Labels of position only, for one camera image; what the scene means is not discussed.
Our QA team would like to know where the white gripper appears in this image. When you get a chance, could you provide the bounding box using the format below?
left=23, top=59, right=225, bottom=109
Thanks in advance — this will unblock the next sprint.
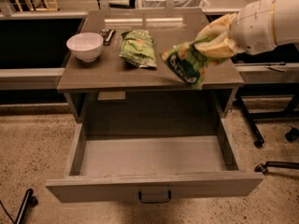
left=194, top=0, right=277, bottom=59

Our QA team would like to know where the green rice chip bag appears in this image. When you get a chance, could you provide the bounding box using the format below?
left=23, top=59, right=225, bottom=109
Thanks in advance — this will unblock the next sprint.
left=160, top=37, right=226, bottom=90

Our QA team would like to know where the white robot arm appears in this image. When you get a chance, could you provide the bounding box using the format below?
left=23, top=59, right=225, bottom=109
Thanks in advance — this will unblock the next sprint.
left=194, top=0, right=299, bottom=59

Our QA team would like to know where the green chip bag left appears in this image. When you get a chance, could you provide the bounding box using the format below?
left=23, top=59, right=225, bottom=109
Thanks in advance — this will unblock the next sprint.
left=120, top=30, right=157, bottom=68

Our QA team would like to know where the grey drawer cabinet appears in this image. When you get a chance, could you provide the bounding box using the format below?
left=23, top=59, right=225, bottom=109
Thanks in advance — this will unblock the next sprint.
left=58, top=8, right=243, bottom=137

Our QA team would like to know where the open grey top drawer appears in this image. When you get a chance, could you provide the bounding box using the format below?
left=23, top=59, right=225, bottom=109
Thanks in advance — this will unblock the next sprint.
left=46, top=119, right=263, bottom=203

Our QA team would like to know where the black stapler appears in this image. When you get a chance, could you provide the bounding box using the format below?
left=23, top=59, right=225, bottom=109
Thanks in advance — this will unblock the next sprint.
left=100, top=29, right=115, bottom=46

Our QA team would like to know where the black chair base leg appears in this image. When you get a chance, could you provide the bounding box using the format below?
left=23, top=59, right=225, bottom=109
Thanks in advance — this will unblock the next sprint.
left=254, top=161, right=299, bottom=175

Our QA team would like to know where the white ceramic bowl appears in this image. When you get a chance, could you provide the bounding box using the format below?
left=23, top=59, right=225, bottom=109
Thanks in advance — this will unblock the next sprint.
left=66, top=33, right=104, bottom=63

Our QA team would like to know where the black stand leg left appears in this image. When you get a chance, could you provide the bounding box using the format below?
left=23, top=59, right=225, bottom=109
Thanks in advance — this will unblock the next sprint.
left=0, top=189, right=38, bottom=224

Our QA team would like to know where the black table leg frame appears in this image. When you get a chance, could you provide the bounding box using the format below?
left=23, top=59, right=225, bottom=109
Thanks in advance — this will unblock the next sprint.
left=235, top=92, right=299, bottom=148

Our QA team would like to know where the white wire basket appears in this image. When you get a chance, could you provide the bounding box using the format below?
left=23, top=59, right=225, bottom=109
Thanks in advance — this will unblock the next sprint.
left=135, top=0, right=210, bottom=9

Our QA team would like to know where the black drawer handle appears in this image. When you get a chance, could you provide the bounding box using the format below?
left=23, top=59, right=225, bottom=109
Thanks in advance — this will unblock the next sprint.
left=138, top=190, right=172, bottom=204

